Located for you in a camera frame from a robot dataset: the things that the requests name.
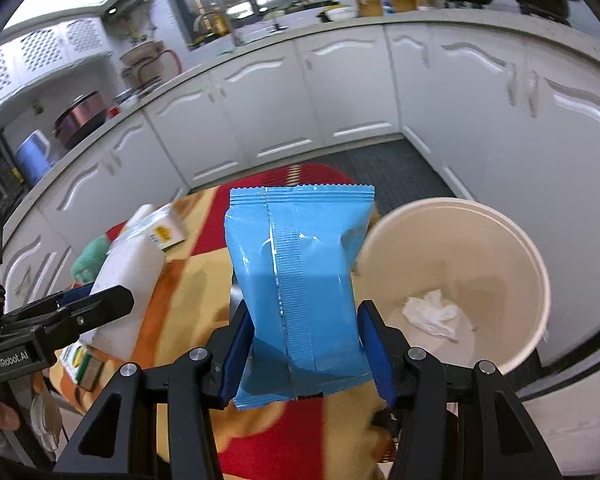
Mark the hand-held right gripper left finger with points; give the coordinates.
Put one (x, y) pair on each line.
(232, 360)

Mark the white orange snack packet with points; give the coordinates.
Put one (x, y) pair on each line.
(125, 280)

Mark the red cup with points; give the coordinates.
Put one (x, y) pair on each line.
(115, 112)

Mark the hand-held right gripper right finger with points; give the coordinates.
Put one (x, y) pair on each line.
(375, 355)

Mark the green fluffy cloth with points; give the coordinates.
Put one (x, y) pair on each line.
(87, 260)

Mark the beige clay pot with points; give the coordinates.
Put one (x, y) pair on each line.
(145, 57)

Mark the white kitchen base cabinets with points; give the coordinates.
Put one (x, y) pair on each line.
(355, 90)

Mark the gold kettle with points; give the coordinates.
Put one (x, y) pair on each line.
(215, 25)

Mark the white range hood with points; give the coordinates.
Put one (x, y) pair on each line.
(130, 2)

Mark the person's left hand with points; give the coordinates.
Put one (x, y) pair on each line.
(0, 415)

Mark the white tissue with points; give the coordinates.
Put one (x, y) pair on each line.
(430, 312)

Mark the blue snack packet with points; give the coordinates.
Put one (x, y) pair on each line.
(300, 270)

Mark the white lattice wall cabinet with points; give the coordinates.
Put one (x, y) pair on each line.
(40, 45)

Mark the white bowl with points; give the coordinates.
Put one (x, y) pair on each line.
(341, 13)

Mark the red yellow printed blanket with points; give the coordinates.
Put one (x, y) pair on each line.
(190, 285)

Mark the cream plastic bin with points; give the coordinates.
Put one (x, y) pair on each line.
(455, 260)

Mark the dark floor mat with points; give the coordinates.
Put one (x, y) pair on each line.
(395, 165)

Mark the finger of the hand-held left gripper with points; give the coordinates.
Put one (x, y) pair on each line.
(105, 302)
(77, 294)

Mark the blue plastic jug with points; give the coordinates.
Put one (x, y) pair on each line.
(32, 157)

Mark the pink cooking pot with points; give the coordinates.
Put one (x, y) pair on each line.
(82, 115)

